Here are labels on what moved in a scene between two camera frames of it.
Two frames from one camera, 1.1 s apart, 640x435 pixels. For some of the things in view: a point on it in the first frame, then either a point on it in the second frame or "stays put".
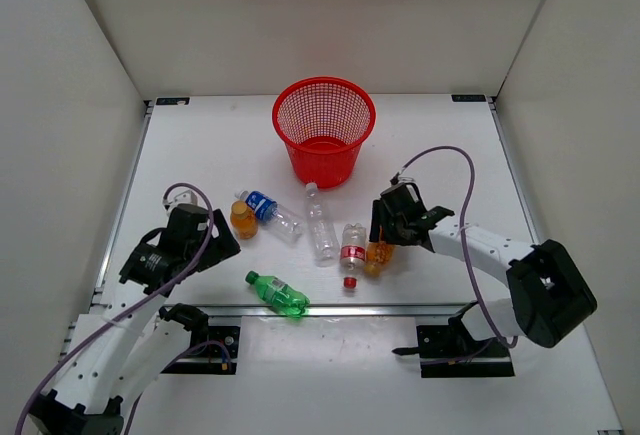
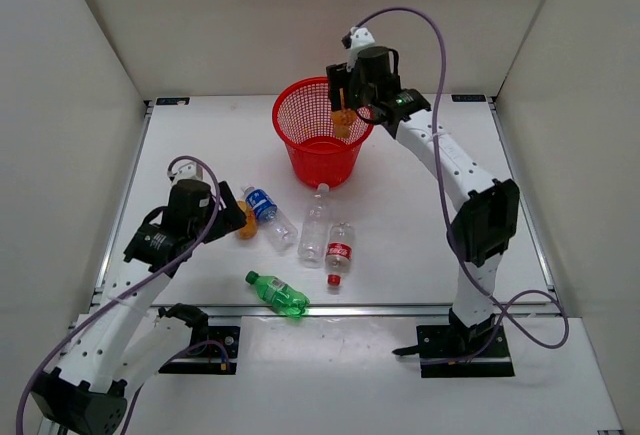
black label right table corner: [468, 98] stays put
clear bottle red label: [352, 253] → [339, 252]
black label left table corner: [172, 100] stays put
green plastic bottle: [287, 299] stays put
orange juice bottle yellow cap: [243, 219] stays put
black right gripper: [383, 215] → [341, 77]
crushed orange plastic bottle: [379, 254] → [343, 119]
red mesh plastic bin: [325, 122] stays put
